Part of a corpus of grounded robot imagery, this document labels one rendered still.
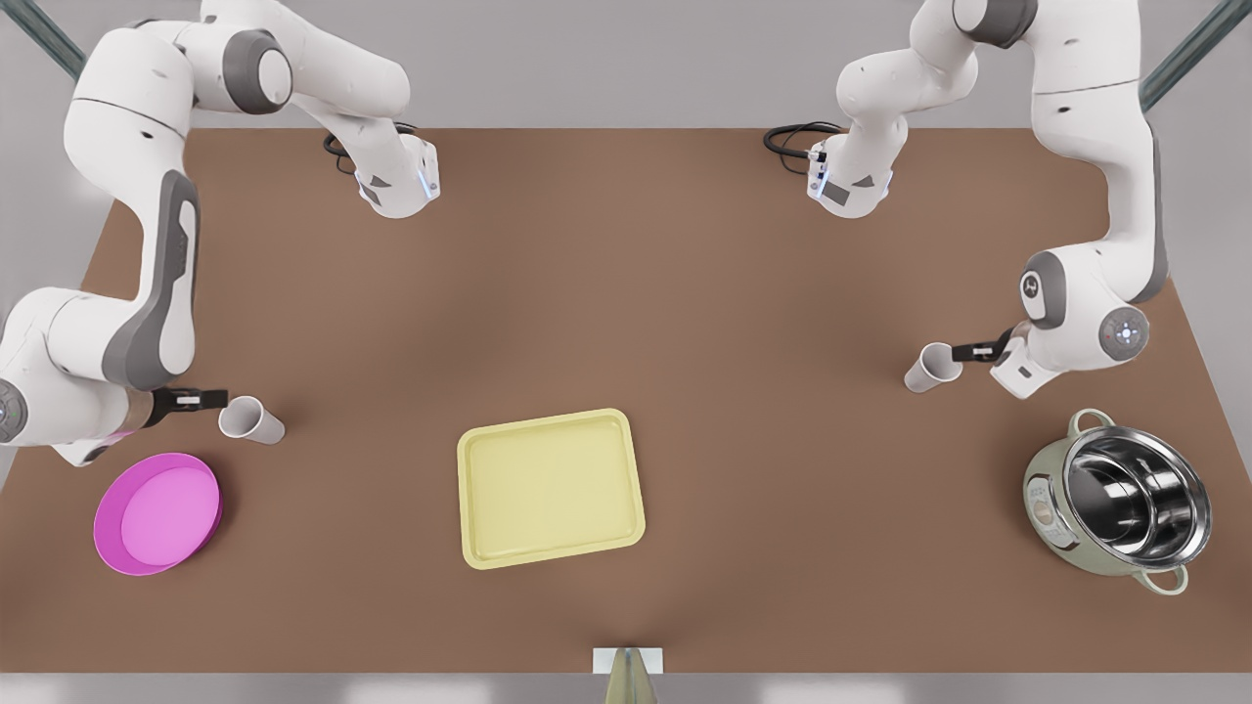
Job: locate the white IKEA cup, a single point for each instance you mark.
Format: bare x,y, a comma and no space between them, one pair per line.
931,368
251,420

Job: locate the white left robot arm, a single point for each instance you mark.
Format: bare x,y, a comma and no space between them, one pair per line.
1095,117

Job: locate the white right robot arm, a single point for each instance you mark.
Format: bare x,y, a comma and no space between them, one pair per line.
147,274

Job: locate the pale yellow rectangular tray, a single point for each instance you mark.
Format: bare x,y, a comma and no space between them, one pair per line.
551,489

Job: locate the pink round plate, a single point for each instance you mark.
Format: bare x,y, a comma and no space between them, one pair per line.
156,513

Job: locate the green steel cooking pot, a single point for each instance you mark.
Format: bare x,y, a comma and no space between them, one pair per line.
1125,504

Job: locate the silver frame post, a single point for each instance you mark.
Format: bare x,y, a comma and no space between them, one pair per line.
1188,49
629,677
49,37

